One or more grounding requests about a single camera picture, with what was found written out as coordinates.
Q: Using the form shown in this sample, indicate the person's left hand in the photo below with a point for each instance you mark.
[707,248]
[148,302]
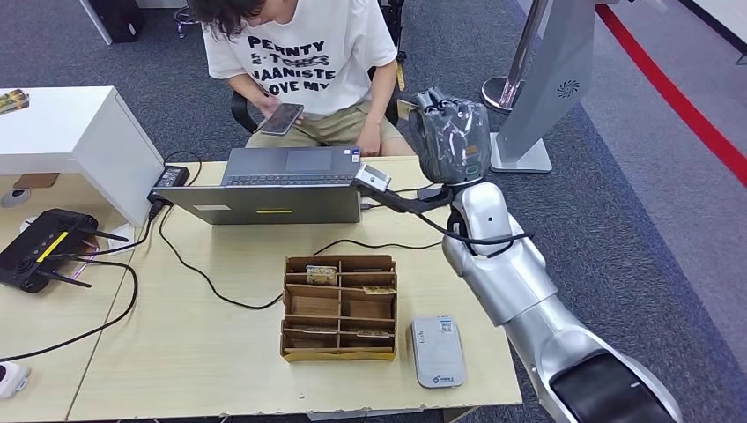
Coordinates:
[367,140]

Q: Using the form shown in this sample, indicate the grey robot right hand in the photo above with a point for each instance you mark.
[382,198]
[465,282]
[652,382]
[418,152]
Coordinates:
[452,143]

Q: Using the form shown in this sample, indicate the person's right hand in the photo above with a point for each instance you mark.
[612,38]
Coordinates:
[269,108]

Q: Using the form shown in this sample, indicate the dark smartphone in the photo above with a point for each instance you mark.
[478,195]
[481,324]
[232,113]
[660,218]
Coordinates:
[282,119]

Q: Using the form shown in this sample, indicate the yellowish ID card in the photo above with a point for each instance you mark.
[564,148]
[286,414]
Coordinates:
[405,109]

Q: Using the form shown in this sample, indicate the patterned room key card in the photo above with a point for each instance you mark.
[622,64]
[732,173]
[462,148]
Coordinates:
[379,290]
[320,331]
[321,275]
[373,334]

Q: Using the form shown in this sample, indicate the person's right forearm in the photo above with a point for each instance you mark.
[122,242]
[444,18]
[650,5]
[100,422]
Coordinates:
[248,87]

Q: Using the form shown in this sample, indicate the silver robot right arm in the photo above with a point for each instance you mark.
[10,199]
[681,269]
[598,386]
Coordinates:
[508,280]

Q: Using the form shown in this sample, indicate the person's left forearm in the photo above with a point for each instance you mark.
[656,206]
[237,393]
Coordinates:
[380,90]

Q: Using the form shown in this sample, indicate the person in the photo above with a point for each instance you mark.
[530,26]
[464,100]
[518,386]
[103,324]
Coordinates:
[327,35]

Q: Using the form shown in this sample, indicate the wooden card organizer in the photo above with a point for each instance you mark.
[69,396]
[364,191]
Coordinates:
[315,306]

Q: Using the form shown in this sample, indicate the white card reader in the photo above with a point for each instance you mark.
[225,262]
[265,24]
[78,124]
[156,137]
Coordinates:
[437,353]

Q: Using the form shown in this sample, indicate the patterned card stack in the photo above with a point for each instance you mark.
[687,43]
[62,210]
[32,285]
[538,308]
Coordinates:
[11,101]

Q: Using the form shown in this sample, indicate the yellow tag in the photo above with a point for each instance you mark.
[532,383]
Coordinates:
[400,77]

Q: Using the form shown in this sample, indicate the grey laptop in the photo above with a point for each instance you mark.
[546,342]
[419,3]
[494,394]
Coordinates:
[262,204]

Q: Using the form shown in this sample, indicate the grey kiosk stand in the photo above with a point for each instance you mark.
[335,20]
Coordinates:
[548,87]

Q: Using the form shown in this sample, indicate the black laptop power adapter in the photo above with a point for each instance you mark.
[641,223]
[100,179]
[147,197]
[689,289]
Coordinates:
[170,177]

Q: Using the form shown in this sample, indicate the chrome stool base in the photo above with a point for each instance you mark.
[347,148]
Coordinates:
[187,14]

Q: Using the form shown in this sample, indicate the black cabinet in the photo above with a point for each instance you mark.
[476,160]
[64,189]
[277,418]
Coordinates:
[116,20]

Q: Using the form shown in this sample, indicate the white panel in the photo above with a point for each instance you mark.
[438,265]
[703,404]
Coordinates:
[93,20]

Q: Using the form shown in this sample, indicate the brown coaster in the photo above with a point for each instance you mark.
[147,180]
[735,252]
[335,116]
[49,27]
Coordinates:
[34,181]

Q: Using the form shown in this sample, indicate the small white round disc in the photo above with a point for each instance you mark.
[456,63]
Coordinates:
[26,225]

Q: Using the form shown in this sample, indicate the black router with antennas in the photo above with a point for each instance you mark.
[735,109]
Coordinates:
[35,245]

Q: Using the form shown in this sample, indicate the white power strip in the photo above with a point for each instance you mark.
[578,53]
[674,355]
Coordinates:
[11,380]

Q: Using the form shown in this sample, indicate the chrome stanchion post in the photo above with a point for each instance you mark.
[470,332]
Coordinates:
[519,52]

